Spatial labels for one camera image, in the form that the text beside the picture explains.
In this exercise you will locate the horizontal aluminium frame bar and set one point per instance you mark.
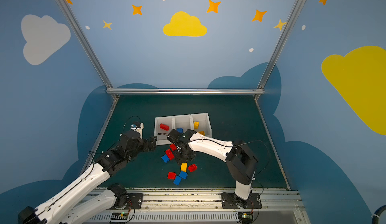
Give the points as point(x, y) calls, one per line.
point(143, 91)

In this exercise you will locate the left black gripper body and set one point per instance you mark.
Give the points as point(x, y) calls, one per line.
point(150, 143)

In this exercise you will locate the red brick bottom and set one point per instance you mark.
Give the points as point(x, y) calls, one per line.
point(171, 175)

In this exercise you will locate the blue brick bottom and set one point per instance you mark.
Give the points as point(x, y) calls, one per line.
point(177, 180)

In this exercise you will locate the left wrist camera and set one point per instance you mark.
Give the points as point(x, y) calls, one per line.
point(138, 127)

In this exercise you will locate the right aluminium frame post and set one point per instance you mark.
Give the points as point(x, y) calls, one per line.
point(292, 18)

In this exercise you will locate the white left bin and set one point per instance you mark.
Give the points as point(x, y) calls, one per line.
point(161, 133)

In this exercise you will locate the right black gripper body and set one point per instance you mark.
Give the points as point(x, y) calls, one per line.
point(185, 153)

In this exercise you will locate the white middle bin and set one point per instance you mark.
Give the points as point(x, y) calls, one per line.
point(183, 121)

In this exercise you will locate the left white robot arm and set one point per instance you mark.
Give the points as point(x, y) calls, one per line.
point(105, 166)

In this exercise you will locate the aluminium frame post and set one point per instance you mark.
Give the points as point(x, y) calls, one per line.
point(78, 31)
point(292, 18)

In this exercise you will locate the long red brick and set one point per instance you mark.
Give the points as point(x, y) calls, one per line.
point(164, 127)
point(169, 154)

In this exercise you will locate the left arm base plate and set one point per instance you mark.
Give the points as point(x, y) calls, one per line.
point(132, 200)

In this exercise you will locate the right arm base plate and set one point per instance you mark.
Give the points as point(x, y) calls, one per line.
point(232, 201)

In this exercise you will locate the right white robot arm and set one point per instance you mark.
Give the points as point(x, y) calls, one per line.
point(240, 159)

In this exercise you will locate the red brick top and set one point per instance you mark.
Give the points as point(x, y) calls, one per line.
point(173, 147)

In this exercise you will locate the controller board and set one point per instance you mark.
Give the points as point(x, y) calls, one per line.
point(121, 217)
point(245, 218)

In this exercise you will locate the aluminium rail base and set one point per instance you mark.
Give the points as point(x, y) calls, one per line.
point(188, 206)

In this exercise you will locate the white bin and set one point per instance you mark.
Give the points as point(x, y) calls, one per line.
point(161, 133)
point(183, 121)
point(205, 125)

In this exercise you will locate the white right bin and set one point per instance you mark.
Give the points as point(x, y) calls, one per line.
point(205, 125)

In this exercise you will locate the yellow brick top studs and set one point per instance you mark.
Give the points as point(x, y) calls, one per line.
point(196, 125)

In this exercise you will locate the red brick right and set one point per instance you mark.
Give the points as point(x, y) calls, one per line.
point(192, 168)

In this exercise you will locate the right controller board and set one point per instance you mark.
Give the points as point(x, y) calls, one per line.
point(245, 218)

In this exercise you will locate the left controller board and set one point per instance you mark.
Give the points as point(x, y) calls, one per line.
point(121, 217)

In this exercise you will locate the left aluminium frame post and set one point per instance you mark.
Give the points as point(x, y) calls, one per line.
point(78, 31)

